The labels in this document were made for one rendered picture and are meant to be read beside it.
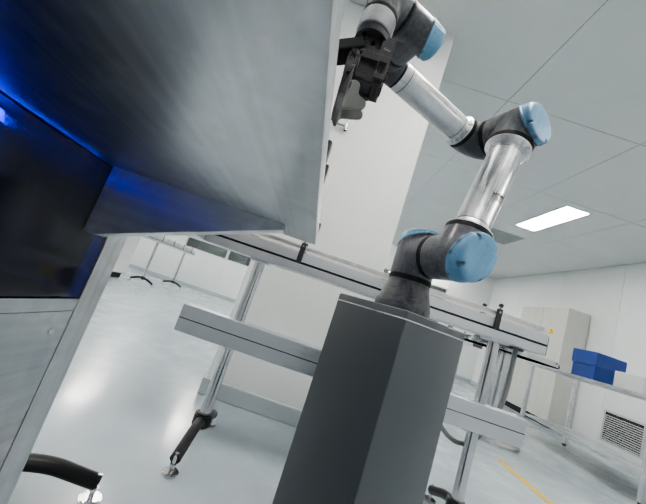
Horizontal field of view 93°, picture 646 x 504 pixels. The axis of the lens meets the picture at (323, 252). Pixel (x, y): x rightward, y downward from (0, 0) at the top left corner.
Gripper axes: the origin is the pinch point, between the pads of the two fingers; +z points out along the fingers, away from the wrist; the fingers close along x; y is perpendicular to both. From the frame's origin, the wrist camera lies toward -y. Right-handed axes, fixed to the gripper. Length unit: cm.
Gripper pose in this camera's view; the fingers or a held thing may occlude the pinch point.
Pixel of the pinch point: (333, 118)
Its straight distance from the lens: 66.8
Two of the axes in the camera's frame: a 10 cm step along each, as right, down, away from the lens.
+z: -3.2, 9.4, -1.6
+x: -0.4, 1.5, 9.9
